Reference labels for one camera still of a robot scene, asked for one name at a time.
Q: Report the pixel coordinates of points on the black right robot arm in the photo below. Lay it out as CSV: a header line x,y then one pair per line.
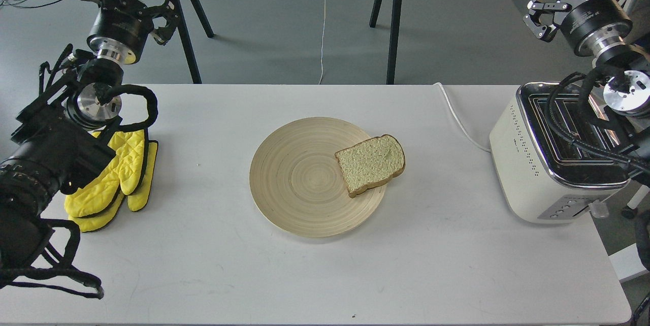
x,y
614,91

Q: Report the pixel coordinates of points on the slice of bread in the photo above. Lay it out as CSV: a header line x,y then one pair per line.
x,y
371,163

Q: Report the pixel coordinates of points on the lower yellow oven mitt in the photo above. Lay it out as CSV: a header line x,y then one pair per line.
x,y
135,202

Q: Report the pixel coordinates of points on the round bamboo plate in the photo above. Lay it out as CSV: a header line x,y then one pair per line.
x,y
297,183

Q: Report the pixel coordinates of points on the cream two-slot toaster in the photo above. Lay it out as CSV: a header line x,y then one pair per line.
x,y
545,180

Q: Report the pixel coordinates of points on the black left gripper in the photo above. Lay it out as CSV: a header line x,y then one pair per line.
x,y
122,28

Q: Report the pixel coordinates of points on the yellow oven mitt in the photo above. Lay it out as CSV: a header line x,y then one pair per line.
x,y
135,202
123,175

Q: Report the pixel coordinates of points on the upper yellow oven mitt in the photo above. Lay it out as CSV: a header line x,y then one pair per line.
x,y
123,175

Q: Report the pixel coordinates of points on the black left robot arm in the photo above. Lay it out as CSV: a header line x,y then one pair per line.
x,y
63,141

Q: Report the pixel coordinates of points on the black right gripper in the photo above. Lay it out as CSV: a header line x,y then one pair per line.
x,y
577,21

